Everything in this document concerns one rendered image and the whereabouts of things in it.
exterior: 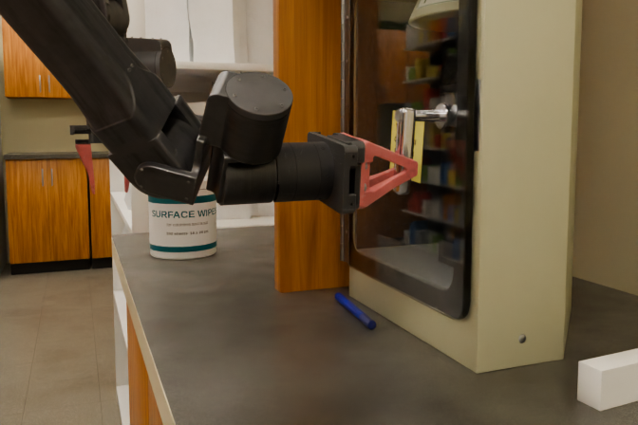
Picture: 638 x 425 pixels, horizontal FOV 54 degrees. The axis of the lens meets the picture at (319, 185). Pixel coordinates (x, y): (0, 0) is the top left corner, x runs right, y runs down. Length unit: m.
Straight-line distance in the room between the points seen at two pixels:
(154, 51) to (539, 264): 0.58
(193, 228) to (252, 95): 0.71
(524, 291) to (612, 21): 0.57
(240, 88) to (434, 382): 0.34
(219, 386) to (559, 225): 0.38
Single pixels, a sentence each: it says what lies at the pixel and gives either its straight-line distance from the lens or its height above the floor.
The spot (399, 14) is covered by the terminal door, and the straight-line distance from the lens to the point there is 0.77.
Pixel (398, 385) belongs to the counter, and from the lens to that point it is 0.64.
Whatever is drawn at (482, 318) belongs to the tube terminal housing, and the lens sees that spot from 0.67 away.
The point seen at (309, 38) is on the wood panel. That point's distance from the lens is 0.96.
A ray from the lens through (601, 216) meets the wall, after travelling 1.13.
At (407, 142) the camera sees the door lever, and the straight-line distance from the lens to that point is 0.65.
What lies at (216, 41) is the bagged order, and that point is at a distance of 1.86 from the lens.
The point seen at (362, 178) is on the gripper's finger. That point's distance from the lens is 0.61.
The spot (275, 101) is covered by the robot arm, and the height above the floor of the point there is 1.21.
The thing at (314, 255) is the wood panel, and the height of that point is 0.99.
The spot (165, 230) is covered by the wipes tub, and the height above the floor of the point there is 1.00.
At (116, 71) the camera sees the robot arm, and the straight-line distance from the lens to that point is 0.55.
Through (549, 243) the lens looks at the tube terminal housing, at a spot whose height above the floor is 1.07.
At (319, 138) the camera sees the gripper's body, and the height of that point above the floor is 1.18.
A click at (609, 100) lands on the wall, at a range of 1.12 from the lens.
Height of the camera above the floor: 1.19
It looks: 5 degrees down
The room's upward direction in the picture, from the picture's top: straight up
